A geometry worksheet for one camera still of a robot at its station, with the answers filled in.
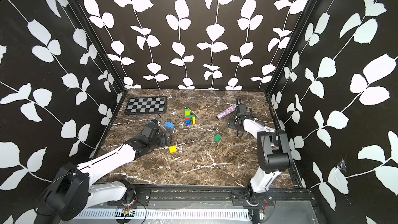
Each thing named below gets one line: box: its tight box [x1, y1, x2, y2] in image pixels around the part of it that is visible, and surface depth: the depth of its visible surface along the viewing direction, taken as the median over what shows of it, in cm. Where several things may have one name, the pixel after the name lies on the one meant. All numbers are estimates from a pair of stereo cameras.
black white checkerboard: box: [124, 96, 167, 115], surface depth 109 cm
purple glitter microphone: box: [216, 103, 237, 120], surface depth 106 cm
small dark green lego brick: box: [214, 133, 223, 143], surface depth 97 cm
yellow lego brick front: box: [168, 146, 178, 154], surface depth 92 cm
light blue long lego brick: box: [163, 121, 175, 130], surface depth 102 cm
